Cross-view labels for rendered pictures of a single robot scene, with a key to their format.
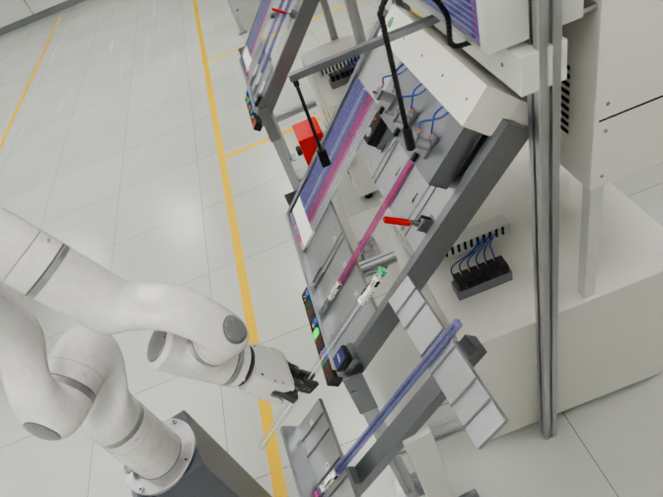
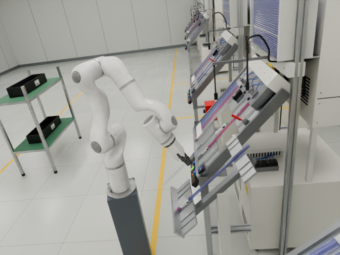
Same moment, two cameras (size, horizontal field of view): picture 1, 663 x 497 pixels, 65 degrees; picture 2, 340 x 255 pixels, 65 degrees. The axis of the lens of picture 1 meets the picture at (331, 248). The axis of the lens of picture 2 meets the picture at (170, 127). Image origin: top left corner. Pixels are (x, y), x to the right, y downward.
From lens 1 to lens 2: 0.60 m
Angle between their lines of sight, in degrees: 17
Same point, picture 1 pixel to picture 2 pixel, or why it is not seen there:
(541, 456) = not seen: outside the picture
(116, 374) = (122, 143)
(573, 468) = not seen: outside the picture
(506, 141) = (281, 95)
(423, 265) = (242, 137)
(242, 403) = (147, 209)
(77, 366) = (114, 131)
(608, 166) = (320, 119)
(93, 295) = (137, 94)
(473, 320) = (257, 179)
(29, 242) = (127, 73)
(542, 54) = (296, 65)
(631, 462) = not seen: outside the picture
